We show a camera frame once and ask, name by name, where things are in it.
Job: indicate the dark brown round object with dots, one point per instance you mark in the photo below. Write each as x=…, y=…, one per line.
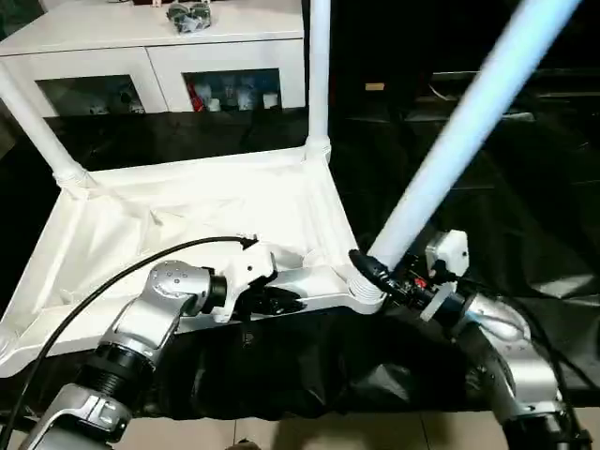
x=244, y=444

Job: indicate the black low shelf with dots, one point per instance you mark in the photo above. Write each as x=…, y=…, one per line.
x=515, y=79

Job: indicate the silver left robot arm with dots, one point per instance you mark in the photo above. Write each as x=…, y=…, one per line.
x=150, y=319

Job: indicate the red toy figure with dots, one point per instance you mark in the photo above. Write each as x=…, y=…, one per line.
x=194, y=98

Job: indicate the white plastic table top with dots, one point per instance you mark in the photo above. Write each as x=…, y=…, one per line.
x=187, y=211

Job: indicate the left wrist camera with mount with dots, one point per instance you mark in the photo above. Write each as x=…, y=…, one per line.
x=244, y=267

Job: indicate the black work mat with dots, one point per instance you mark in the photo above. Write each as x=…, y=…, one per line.
x=515, y=211

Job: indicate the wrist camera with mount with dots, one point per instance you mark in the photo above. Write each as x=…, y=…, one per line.
x=244, y=267
x=452, y=248

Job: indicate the clear bag of dark parts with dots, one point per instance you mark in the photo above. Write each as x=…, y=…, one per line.
x=187, y=19

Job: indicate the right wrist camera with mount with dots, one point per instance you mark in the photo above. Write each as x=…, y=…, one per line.
x=452, y=248

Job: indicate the white cabinet with glass doors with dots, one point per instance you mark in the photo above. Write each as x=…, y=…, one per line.
x=140, y=51

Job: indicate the small beige label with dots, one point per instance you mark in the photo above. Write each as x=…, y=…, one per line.
x=376, y=86

